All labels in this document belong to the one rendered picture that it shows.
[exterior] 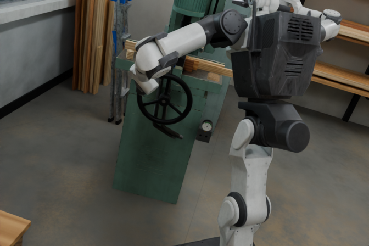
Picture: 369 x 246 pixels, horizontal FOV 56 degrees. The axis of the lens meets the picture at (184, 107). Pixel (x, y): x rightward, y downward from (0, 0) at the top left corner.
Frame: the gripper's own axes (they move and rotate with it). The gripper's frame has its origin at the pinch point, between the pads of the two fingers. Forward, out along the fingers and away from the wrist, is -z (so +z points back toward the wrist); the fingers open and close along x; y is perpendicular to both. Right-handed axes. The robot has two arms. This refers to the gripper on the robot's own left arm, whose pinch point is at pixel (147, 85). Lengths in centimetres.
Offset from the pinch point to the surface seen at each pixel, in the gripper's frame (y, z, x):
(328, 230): -147, -78, 31
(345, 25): -56, -171, 193
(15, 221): -12, 37, -69
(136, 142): -15, -47, -27
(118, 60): 24.6, -22.2, -2.6
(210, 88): -19.7, -23.5, 25.8
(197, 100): -20.2, -28.2, 16.2
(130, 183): -32, -63, -49
